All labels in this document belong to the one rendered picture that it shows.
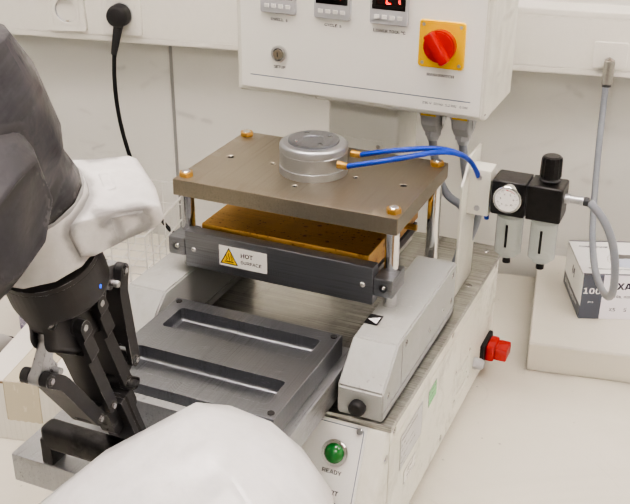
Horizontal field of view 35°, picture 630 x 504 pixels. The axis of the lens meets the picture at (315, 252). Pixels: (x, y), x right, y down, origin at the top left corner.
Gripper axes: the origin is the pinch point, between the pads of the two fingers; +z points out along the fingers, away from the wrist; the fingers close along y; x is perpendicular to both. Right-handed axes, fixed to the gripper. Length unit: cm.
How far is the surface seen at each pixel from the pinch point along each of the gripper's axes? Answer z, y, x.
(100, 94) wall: 32, -79, -58
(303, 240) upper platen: 8.4, -31.5, 3.4
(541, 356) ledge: 46, -52, 26
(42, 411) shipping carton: 29.3, -14.5, -28.5
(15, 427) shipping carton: 31.8, -12.7, -32.5
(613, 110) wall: 33, -92, 29
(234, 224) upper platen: 8.6, -32.4, -5.5
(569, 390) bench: 48, -48, 31
